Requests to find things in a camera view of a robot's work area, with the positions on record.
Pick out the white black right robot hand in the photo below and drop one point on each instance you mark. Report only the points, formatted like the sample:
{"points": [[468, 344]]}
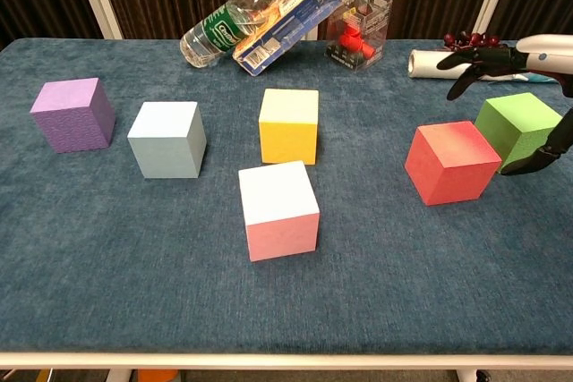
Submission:
{"points": [[546, 53]]}

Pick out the green cube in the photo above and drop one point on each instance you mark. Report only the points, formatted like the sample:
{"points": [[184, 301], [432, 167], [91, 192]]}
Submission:
{"points": [[515, 122]]}

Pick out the red cube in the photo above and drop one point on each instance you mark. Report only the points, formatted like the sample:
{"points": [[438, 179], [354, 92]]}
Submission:
{"points": [[447, 163]]}

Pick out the yellow cube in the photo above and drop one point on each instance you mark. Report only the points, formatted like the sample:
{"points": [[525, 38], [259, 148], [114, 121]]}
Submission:
{"points": [[288, 136]]}

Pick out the pink cube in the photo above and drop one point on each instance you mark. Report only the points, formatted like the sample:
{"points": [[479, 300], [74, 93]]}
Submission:
{"points": [[279, 216]]}

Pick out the light blue cube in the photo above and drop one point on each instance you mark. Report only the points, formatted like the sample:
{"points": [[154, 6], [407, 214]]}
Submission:
{"points": [[163, 145]]}

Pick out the purple cube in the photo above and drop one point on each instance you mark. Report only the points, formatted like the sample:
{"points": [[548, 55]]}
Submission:
{"points": [[71, 118]]}

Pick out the dark red grape bunch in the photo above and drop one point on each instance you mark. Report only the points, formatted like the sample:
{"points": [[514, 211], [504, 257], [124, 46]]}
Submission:
{"points": [[465, 38]]}

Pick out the white plastic wrap roll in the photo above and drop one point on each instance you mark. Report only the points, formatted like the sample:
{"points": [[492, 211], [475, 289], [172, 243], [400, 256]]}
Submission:
{"points": [[425, 64]]}

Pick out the clear box with red toy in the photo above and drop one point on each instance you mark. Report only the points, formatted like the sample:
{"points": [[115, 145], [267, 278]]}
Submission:
{"points": [[358, 42]]}

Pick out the blue orange carton box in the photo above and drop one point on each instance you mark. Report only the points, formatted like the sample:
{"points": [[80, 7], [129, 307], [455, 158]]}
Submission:
{"points": [[286, 28]]}

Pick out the clear green-label water bottle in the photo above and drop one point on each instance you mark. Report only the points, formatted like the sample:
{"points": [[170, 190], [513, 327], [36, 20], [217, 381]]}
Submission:
{"points": [[215, 37]]}

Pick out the white table leg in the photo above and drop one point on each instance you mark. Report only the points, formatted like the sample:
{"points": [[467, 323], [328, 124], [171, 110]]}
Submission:
{"points": [[465, 376], [120, 376]]}

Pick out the blue table mat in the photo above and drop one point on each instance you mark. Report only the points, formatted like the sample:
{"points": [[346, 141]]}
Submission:
{"points": [[134, 288]]}

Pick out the orange object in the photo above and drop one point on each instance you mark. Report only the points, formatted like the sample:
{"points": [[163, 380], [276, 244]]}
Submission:
{"points": [[156, 376]]}

